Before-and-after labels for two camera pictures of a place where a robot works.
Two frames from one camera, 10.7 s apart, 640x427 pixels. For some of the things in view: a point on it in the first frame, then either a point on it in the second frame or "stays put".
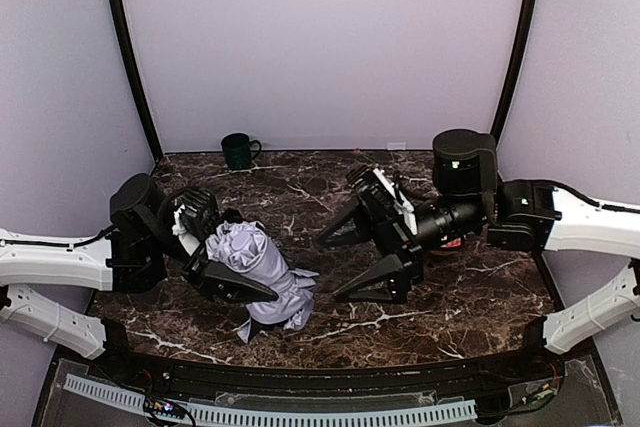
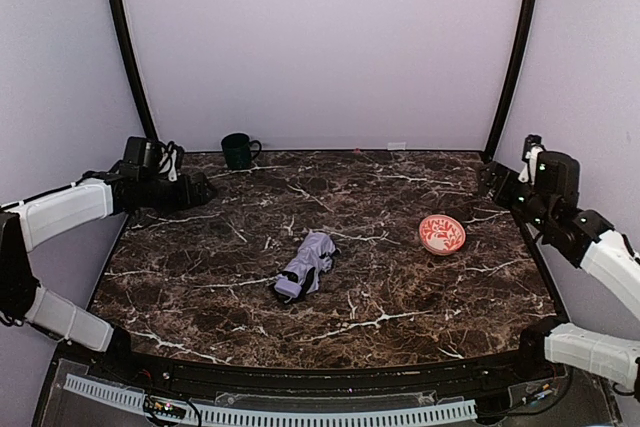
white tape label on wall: [396, 146] stays put
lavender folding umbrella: [246, 245] to [315, 255]
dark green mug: [237, 150] stays put
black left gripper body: [198, 267] to [187, 191]
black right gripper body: [388, 229] to [505, 187]
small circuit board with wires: [162, 413] stays put
